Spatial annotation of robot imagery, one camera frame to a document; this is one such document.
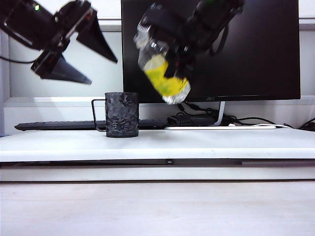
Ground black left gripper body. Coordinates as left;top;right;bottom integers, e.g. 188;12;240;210
31;0;98;79

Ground black triangular left gripper finger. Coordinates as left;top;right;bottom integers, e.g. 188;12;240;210
76;18;118;64
40;54;93;86

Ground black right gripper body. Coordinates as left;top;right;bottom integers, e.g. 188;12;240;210
169;7;210;62

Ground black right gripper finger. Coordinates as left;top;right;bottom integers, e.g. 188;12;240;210
164;46;195;79
137;2;173;46

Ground clear bottle with yellow label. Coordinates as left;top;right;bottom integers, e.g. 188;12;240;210
133;30;192;106

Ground black keyboard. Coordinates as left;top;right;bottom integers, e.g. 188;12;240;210
14;119;170;131

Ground black power adapter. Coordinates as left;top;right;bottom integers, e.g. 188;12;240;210
167;114;215;127

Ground silver monitor stand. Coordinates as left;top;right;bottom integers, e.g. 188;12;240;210
213;101;226;126

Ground dark textured glass mug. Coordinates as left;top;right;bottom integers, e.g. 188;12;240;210
91;92;140;138

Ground black computer monitor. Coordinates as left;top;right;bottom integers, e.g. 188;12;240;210
120;0;301;103

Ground white flat monitor base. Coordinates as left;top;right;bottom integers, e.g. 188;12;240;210
164;124;278;130

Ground grey aluminium partition frame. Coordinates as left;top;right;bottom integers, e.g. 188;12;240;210
0;17;315;105

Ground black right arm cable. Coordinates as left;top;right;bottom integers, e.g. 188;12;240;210
209;23;229;56

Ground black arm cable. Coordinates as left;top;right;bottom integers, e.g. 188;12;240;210
209;23;229;56
0;55;42;64

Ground black cables behind monitor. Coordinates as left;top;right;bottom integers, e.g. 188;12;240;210
177;102;220;116

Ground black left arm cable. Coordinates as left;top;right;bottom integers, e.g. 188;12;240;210
0;55;42;64

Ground black cable on desk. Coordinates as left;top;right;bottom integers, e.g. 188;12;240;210
222;115;293;128

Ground black cable bundle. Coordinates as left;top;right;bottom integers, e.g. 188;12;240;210
296;117;315;132

